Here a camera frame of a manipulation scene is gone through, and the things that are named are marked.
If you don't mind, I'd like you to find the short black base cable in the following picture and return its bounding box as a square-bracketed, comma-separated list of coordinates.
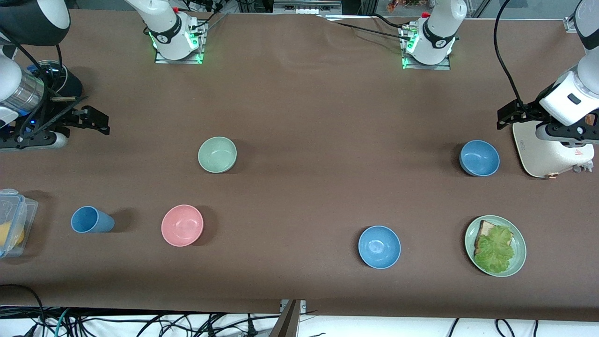
[372, 12, 411, 30]

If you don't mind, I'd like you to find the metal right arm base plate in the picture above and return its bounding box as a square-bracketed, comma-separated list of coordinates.
[154, 28, 206, 65]

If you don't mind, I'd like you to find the long black base cable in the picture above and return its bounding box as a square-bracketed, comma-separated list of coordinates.
[318, 14, 415, 44]

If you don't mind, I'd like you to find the green lettuce leaf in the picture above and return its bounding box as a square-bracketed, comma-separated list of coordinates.
[474, 226, 515, 274]

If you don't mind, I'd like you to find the pink bowl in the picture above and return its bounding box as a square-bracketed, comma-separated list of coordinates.
[161, 205, 205, 247]

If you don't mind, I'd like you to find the toast slice with dark crust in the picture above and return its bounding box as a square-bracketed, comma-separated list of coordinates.
[474, 220, 514, 257]

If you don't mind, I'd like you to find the cream white toaster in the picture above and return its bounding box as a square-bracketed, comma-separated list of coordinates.
[512, 119, 596, 179]

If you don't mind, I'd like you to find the brown table cover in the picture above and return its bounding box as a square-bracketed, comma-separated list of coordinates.
[0, 9, 599, 322]

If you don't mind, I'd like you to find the light green bowl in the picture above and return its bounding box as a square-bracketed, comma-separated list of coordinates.
[197, 136, 238, 174]

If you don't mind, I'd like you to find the clear plastic food container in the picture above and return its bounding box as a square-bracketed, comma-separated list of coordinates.
[0, 189, 39, 259]

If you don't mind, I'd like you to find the blue bowl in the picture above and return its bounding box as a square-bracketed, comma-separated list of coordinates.
[459, 140, 500, 177]
[358, 226, 402, 270]

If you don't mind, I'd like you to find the grey power strip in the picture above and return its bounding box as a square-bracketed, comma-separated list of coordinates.
[273, 0, 324, 15]

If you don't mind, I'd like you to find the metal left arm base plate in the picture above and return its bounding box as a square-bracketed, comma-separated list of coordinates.
[402, 33, 452, 71]

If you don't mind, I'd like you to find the light green plate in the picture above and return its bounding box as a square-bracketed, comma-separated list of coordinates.
[465, 215, 527, 278]

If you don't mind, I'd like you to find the yellow fruit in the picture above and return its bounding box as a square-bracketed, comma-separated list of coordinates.
[0, 222, 25, 249]

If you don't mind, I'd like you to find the blue cup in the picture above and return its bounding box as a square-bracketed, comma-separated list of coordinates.
[71, 206, 115, 234]

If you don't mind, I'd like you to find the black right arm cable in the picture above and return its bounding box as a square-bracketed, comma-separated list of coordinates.
[0, 28, 64, 139]

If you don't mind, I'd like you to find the black looped floor cable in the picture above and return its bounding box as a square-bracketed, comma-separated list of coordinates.
[0, 284, 46, 337]

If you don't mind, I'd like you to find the black right base cable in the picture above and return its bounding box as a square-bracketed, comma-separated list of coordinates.
[193, 0, 231, 36]

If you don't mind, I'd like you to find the teal cable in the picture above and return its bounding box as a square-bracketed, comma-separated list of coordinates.
[44, 307, 73, 337]

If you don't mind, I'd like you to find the metal table bracket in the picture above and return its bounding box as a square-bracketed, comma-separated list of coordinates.
[269, 300, 307, 337]

